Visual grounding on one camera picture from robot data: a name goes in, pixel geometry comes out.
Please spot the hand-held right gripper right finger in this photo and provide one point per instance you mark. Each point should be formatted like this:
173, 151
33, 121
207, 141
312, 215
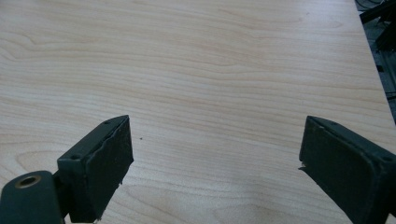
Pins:
342, 168

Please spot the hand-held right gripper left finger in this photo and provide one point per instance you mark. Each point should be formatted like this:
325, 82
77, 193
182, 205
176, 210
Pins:
96, 168

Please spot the black metal stand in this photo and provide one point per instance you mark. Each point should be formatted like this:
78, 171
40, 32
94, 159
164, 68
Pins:
381, 37

